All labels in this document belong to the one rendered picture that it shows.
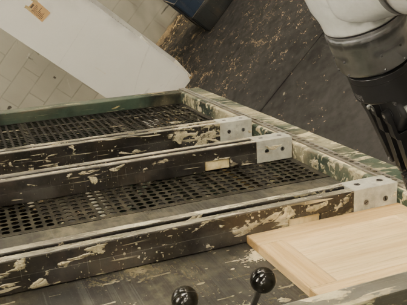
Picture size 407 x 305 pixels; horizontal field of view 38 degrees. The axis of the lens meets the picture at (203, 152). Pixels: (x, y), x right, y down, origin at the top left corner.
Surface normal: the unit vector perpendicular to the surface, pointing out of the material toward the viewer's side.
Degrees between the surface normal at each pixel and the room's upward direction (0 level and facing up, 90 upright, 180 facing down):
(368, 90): 71
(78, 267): 90
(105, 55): 90
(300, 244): 50
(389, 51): 90
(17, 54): 90
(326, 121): 0
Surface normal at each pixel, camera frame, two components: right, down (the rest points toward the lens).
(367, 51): -0.24, 0.60
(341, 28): -0.47, 0.77
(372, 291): -0.04, -0.96
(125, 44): 0.28, 0.39
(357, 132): -0.74, -0.50
